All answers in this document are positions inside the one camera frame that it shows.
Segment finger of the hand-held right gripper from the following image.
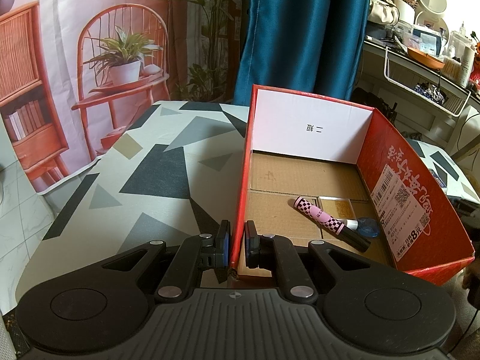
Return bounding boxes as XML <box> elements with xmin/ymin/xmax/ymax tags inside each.
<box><xmin>449</xmin><ymin>196</ymin><xmax>480</xmax><ymax>229</ymax></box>

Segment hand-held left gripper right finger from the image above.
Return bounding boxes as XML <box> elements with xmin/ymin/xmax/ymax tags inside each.
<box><xmin>244</xmin><ymin>220</ymin><xmax>370</xmax><ymax>302</ymax></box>

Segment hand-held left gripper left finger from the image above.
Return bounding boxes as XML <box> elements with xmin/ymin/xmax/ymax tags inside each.
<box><xmin>101</xmin><ymin>219</ymin><xmax>232</xmax><ymax>302</ymax></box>

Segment pink black checkered tube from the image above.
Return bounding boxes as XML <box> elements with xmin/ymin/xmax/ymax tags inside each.
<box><xmin>293</xmin><ymin>196</ymin><xmax>372</xmax><ymax>253</ymax></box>

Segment gold eyeshadow clear case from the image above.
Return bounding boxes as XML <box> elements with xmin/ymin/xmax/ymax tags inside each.
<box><xmin>318</xmin><ymin>195</ymin><xmax>355</xmax><ymax>220</ymax></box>

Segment red cardboard box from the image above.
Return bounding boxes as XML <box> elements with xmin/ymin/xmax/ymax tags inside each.
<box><xmin>227</xmin><ymin>83</ymin><xmax>476</xmax><ymax>287</ymax></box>

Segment blue handled makeup brush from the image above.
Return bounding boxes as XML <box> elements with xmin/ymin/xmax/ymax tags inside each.
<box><xmin>343</xmin><ymin>215</ymin><xmax>380</xmax><ymax>239</ymax></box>

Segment geometric patterned tablecloth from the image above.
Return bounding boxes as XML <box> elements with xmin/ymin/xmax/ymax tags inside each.
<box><xmin>15</xmin><ymin>99</ymin><xmax>480</xmax><ymax>308</ymax></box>

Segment cotton swab container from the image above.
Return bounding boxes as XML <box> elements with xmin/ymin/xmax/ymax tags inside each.
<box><xmin>442</xmin><ymin>58</ymin><xmax>464</xmax><ymax>81</ymax></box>

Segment orange bowl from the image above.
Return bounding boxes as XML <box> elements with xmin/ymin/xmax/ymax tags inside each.
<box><xmin>407</xmin><ymin>47</ymin><xmax>449</xmax><ymax>70</ymax></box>

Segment clear acrylic organizer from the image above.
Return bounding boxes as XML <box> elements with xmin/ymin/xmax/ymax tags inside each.
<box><xmin>448</xmin><ymin>30</ymin><xmax>477</xmax><ymax>61</ymax></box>

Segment dressing table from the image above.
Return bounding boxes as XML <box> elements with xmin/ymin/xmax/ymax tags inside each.
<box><xmin>362</xmin><ymin>37</ymin><xmax>480</xmax><ymax>151</ymax></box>

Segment blue white packet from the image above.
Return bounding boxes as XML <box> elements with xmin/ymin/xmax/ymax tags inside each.
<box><xmin>412</xmin><ymin>24</ymin><xmax>445</xmax><ymax>53</ymax></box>

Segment white brush holder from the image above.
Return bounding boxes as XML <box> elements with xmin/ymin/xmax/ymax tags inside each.
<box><xmin>392</xmin><ymin>0</ymin><xmax>417</xmax><ymax>25</ymax></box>

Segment blue curtain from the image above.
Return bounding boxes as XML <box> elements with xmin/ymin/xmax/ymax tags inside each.
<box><xmin>232</xmin><ymin>0</ymin><xmax>376</xmax><ymax>109</ymax></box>

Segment printed pink furniture backdrop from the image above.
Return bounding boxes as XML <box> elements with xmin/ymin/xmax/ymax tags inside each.
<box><xmin>0</xmin><ymin>0</ymin><xmax>250</xmax><ymax>196</ymax></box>

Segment white wire basket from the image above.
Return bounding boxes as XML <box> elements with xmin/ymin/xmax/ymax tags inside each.
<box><xmin>383</xmin><ymin>47</ymin><xmax>471</xmax><ymax>117</ymax></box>

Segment white drawstring bag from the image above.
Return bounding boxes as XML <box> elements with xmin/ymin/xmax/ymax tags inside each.
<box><xmin>369</xmin><ymin>0</ymin><xmax>400</xmax><ymax>25</ymax></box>

